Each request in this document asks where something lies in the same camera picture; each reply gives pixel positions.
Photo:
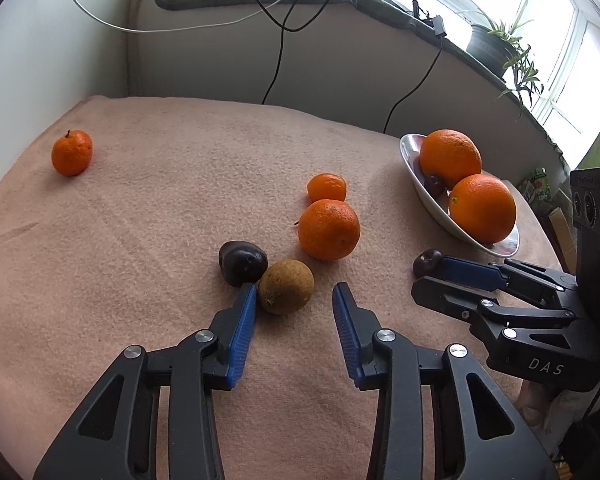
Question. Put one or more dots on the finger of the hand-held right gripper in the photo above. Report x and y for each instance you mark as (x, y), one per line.
(445, 296)
(472, 272)

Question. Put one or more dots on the person's right hand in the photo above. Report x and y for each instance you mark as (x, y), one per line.
(537, 410)

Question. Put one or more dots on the medium tangerine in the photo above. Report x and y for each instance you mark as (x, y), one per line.
(329, 229)

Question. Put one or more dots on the pink blanket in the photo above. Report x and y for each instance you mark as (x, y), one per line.
(155, 220)

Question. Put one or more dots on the small tangerine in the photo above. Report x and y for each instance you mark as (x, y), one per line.
(326, 187)

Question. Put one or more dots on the large speckled orange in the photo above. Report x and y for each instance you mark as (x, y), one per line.
(450, 157)

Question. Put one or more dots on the brown longan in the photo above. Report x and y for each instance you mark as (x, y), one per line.
(285, 286)

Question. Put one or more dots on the colourful printed bag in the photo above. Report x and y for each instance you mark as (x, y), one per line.
(540, 187)

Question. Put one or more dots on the large smooth orange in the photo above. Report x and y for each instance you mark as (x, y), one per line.
(481, 207)

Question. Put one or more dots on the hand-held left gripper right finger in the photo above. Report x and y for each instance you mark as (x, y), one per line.
(347, 340)

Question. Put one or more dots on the potted spider plant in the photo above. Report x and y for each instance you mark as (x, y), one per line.
(487, 50)

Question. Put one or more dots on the cardboard box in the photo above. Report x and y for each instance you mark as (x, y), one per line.
(562, 232)

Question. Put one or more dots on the dark cherry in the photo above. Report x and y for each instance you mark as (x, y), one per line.
(434, 184)
(242, 262)
(426, 261)

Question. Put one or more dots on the floral white plate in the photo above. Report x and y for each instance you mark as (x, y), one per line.
(430, 210)

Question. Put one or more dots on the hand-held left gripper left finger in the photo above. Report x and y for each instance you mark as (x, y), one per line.
(242, 340)

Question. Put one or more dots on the tangerine with stem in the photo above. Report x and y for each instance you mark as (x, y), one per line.
(71, 152)

